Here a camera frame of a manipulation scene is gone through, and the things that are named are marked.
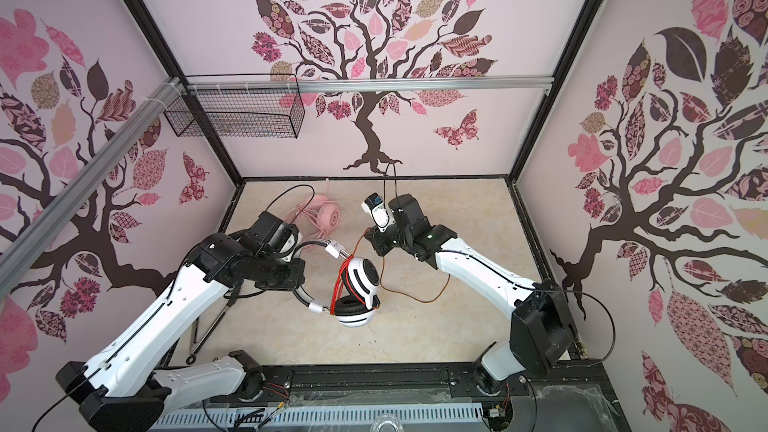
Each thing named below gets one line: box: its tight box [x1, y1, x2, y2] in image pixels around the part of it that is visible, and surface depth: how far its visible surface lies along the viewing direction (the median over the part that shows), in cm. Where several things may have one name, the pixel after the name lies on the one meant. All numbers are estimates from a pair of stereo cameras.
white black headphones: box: [292, 240, 380, 328], surface depth 63 cm
